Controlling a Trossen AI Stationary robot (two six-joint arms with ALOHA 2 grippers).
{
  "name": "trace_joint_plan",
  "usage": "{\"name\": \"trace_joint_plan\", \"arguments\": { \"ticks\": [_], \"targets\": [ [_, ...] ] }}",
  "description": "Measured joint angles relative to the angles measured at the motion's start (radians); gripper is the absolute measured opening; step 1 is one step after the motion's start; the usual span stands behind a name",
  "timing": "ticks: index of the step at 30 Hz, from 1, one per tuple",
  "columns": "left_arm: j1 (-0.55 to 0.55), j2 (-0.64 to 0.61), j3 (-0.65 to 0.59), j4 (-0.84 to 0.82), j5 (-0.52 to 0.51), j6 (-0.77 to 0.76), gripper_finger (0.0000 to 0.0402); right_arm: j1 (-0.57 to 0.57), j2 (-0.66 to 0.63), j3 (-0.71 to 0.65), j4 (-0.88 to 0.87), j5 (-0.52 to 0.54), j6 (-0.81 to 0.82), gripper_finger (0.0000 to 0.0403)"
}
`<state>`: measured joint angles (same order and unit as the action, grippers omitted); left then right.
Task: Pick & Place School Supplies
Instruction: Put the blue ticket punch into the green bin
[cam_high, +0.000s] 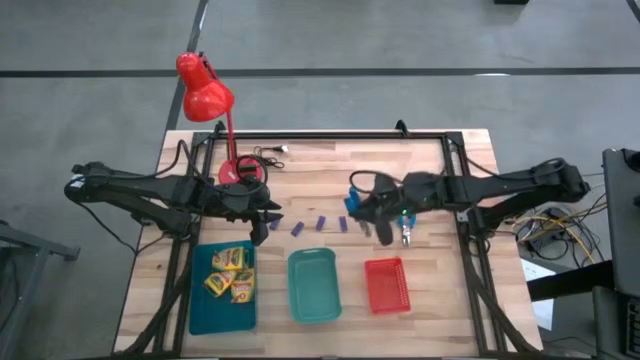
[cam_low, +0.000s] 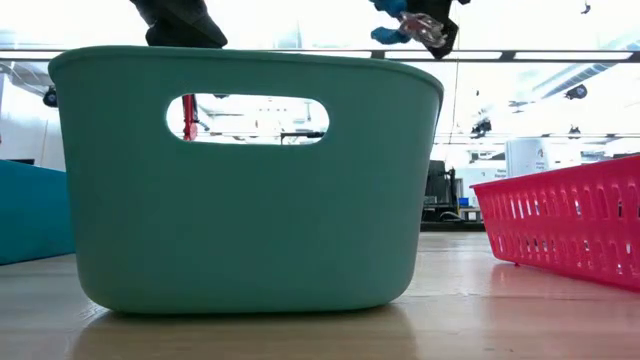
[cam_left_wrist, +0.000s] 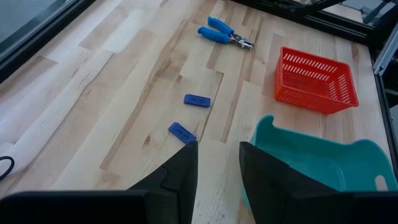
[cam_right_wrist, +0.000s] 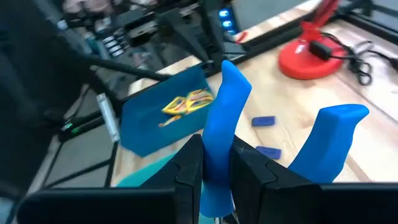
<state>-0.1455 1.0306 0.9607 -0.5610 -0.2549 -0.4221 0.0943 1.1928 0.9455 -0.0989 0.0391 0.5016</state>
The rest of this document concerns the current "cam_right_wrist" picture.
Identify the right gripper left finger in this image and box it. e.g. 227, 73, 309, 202
139, 133, 205, 224

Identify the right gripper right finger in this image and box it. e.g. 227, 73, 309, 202
229, 135, 323, 224

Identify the small rectangular eraser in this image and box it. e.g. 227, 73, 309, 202
251, 115, 277, 128
255, 145, 283, 161

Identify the dark blue plastic bin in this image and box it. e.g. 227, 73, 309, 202
119, 64, 215, 158

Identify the red desk lamp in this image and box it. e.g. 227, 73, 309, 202
277, 0, 348, 81

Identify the black lamp power cable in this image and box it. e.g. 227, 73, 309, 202
308, 30, 398, 87

